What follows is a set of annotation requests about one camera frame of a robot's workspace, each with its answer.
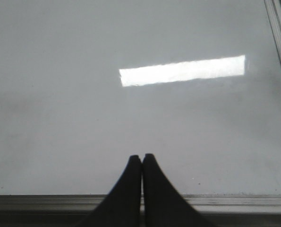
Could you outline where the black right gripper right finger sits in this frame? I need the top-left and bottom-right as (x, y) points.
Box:
(142, 154), (215, 227)

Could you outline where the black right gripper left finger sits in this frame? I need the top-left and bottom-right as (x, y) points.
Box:
(77, 155), (142, 227)

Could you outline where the white whiteboard with metal frame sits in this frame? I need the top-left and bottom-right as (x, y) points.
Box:
(0, 0), (281, 214)

